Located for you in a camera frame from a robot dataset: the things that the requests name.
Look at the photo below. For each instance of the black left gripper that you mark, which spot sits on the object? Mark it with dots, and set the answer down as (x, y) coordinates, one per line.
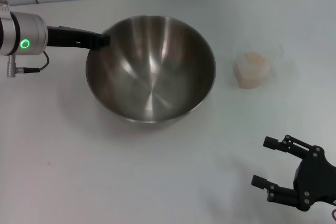
(68, 37)

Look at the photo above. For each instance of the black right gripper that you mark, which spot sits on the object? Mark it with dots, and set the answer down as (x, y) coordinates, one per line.
(315, 179)

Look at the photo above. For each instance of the stainless steel mixing bowl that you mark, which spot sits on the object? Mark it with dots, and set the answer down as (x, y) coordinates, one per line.
(157, 82)

